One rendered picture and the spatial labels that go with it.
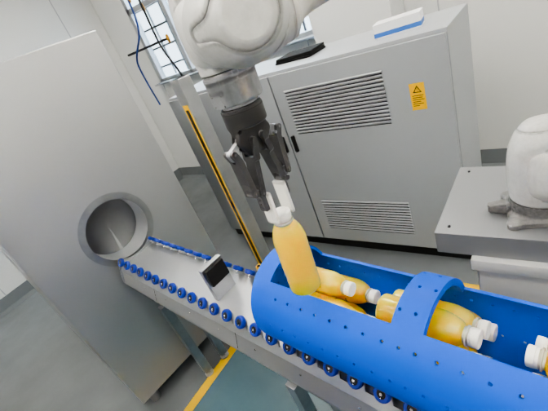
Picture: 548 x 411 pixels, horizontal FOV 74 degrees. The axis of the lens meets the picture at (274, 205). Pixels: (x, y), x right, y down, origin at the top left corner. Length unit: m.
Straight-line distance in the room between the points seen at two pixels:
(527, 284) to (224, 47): 1.07
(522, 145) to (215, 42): 0.85
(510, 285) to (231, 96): 0.98
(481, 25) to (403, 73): 1.28
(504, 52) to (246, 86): 2.85
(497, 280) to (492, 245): 0.13
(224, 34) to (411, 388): 0.69
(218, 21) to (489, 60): 3.03
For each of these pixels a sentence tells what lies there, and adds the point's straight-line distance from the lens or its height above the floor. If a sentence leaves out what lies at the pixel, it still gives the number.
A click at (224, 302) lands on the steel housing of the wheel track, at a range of 1.46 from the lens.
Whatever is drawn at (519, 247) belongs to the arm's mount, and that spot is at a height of 1.05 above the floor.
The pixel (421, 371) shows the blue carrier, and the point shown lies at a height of 1.17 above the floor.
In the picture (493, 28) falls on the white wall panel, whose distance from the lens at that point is 3.29.
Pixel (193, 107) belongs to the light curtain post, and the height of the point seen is 1.58.
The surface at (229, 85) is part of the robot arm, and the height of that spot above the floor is 1.73.
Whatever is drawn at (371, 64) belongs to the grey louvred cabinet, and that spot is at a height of 1.36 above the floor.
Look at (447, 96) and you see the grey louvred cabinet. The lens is 2.09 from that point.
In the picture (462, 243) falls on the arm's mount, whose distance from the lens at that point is 1.20.
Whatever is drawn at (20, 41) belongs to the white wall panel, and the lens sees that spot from 5.30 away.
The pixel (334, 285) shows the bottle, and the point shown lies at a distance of 1.01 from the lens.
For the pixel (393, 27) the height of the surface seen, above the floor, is 1.49.
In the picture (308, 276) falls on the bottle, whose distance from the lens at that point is 0.78.
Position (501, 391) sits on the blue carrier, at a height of 1.18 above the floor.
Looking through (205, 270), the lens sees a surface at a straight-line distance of 1.40.
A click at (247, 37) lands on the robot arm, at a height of 1.79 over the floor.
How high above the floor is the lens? 1.82
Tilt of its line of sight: 28 degrees down
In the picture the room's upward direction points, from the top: 23 degrees counter-clockwise
